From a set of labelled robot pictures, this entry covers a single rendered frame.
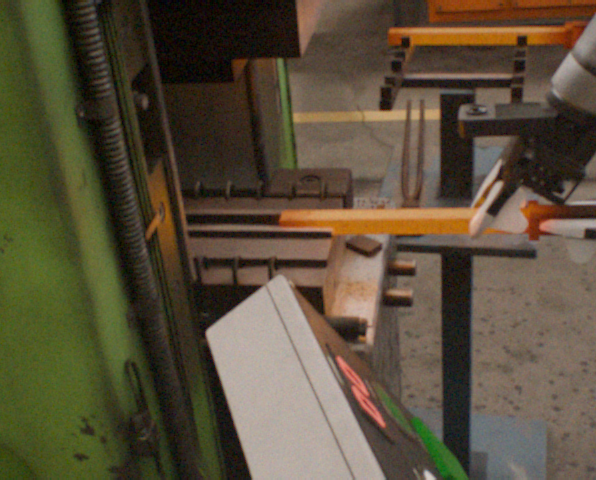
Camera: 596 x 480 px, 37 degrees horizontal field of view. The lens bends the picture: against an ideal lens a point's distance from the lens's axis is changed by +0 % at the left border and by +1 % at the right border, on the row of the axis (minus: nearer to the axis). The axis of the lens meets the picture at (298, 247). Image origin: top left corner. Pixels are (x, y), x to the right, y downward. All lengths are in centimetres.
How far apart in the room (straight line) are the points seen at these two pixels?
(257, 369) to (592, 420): 178
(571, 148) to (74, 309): 61
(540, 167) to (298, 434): 60
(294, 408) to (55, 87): 31
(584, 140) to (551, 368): 147
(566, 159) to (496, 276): 177
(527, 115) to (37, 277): 59
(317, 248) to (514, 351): 148
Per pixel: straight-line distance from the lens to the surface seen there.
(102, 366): 83
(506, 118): 109
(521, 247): 158
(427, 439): 80
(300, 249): 116
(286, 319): 68
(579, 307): 276
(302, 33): 97
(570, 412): 240
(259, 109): 139
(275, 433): 62
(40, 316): 81
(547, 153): 110
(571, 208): 118
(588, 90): 107
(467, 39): 174
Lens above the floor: 160
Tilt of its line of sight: 31 degrees down
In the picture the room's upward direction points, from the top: 6 degrees counter-clockwise
